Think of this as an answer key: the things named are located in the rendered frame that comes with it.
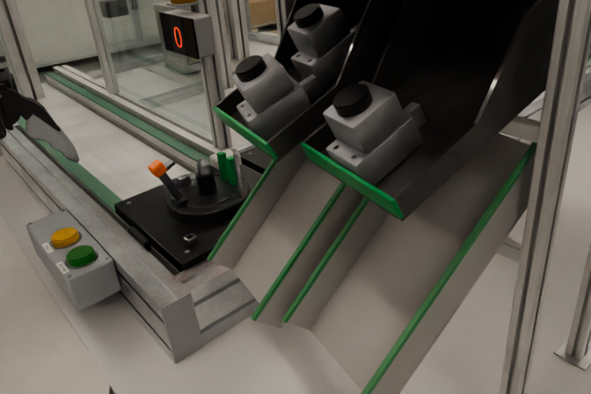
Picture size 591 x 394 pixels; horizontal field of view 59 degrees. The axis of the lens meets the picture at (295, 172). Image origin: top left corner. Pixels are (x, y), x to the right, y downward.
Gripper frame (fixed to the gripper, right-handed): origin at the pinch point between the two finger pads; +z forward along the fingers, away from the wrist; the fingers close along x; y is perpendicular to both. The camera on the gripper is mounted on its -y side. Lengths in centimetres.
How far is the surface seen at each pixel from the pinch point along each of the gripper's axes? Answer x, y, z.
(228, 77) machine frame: -58, 89, 30
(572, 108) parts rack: -43, -49, -15
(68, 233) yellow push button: -1.9, 3.9, 12.5
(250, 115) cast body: -24.9, -27.0, -12.3
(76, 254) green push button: -2.4, -2.9, 12.2
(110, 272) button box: -6.0, -5.6, 15.4
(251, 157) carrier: -36.5, 12.3, 16.1
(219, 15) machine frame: -59, 90, 9
